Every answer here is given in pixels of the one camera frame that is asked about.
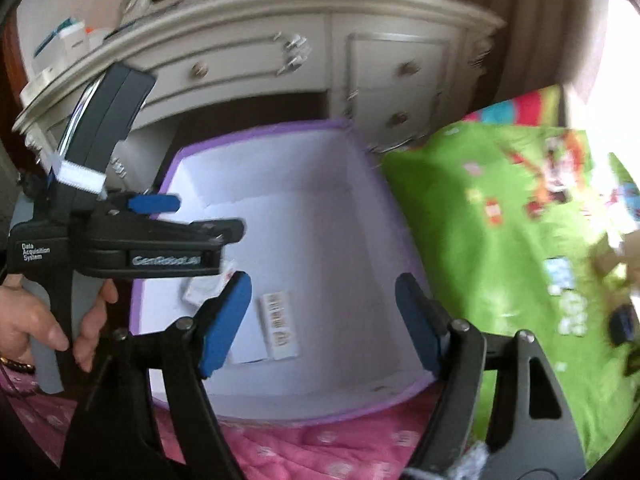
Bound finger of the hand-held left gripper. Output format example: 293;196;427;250
150;217;246;250
107;191;181;216

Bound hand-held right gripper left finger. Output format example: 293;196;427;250
60;270;253;480

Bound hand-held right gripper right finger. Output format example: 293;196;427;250
394;272;587;480

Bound purple storage box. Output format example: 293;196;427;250
129;117;438;428

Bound person's left hand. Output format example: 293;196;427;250
0;279;119;373

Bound flat white carton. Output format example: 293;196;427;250
227;305;269;365

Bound white paper tag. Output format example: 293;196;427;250
182;259;237;307

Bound white barcode label tag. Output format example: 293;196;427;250
256;287;303;361

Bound green printed blanket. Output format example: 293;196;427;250
379;85;640;467

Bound pink blanket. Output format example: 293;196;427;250
0;360;443;480

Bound cream wooden dresser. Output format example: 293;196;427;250
12;0;507;161

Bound white teal striped box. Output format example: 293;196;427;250
34;16;108;73

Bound beaded bracelet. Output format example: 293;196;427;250
0;356;37;375

